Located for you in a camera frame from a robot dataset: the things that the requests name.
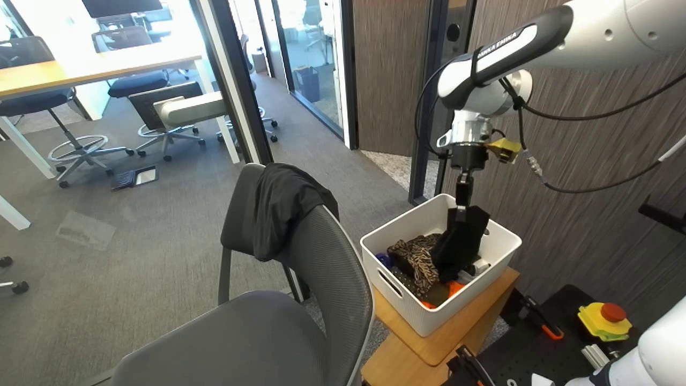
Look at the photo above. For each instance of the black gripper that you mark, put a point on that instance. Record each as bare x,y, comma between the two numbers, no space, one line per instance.
465,157

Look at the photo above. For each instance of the black cloth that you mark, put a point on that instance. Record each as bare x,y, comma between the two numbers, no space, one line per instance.
457,247

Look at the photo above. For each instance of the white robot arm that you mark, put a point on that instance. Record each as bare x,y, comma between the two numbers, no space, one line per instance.
495,79

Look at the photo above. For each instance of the leopard print cloth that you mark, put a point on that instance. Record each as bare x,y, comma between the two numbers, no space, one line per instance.
415,263

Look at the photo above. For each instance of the white plastic bin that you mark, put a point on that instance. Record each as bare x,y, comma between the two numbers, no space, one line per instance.
495,251

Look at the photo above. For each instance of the orange object in bin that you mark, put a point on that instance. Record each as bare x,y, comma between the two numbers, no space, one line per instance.
437,294

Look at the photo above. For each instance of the wooden stool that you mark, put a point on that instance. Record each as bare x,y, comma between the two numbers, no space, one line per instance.
407,359

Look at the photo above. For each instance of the yellow red emergency stop button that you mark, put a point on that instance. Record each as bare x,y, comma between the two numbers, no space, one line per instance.
604,320

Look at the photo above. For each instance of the black garment on chair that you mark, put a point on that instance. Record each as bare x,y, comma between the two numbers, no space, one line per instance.
267,203

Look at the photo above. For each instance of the grey office chair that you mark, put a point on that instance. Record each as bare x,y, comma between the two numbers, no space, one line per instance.
268,338

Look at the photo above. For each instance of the dark office chair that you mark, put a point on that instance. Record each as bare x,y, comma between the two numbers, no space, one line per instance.
148,93

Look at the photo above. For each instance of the wooden meeting table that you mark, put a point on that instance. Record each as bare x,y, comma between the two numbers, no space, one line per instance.
98,67

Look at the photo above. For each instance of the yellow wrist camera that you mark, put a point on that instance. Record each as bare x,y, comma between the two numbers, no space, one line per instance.
505,150

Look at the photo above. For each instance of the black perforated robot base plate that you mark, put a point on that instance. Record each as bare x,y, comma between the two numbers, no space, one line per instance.
544,338

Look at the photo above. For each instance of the black glass door frame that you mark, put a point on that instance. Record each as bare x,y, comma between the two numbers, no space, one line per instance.
231,79

